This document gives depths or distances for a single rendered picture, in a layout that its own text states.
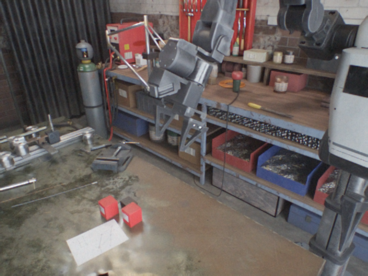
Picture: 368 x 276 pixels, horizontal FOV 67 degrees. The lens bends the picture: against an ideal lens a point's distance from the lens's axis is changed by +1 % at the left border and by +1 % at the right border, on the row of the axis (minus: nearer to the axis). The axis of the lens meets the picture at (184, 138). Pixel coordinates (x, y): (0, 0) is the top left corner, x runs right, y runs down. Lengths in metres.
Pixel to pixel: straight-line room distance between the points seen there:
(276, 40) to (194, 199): 1.93
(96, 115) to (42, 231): 2.36
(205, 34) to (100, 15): 3.54
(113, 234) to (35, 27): 3.11
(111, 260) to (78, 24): 3.44
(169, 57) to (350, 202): 0.40
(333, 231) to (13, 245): 1.05
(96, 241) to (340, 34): 0.96
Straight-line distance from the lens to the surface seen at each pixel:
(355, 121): 0.95
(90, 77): 3.11
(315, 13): 0.91
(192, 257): 0.82
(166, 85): 0.59
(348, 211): 0.43
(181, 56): 0.58
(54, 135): 1.41
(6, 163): 1.28
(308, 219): 2.20
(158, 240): 0.87
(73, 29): 3.91
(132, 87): 2.96
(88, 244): 0.90
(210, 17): 0.65
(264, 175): 2.14
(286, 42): 2.63
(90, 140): 1.41
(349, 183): 1.09
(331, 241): 1.23
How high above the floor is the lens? 1.52
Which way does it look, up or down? 27 degrees down
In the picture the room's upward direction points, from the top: straight up
